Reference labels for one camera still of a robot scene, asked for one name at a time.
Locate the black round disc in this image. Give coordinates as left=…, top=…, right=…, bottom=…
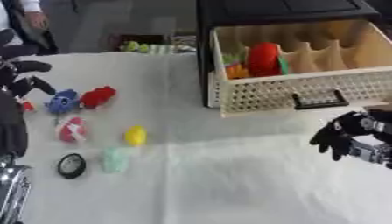
left=55, top=153, right=88, bottom=180

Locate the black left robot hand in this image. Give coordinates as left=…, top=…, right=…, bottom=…
left=0, top=28, right=59, bottom=158

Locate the dark bin with toys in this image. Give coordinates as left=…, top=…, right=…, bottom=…
left=107, top=32, right=200, bottom=56

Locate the blue soft toy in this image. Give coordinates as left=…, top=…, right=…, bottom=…
left=43, top=88, right=81, bottom=115

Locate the pale compartment drawer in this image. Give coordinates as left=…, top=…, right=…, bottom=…
left=206, top=18, right=392, bottom=118

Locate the orange toy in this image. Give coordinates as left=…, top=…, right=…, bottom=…
left=223, top=62, right=251, bottom=81

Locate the red round soft toy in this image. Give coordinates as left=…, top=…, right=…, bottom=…
left=245, top=41, right=284, bottom=78

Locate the mint green soft toy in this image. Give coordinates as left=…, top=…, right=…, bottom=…
left=99, top=146, right=132, bottom=174

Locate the small red and white toy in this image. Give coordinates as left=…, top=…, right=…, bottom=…
left=15, top=95, right=37, bottom=113

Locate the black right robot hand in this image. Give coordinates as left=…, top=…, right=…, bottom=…
left=307, top=110, right=392, bottom=162

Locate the black drawer handle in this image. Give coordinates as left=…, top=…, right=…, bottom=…
left=290, top=88, right=351, bottom=111

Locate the yellow toy lemon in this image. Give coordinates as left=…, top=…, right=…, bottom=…
left=122, top=124, right=151, bottom=147

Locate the pink and white soft toy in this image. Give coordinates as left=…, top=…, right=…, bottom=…
left=53, top=115, right=89, bottom=144

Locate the person's hand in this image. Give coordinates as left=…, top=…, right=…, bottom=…
left=23, top=10, right=51, bottom=30

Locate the person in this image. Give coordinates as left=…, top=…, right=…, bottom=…
left=0, top=0, right=61, bottom=56

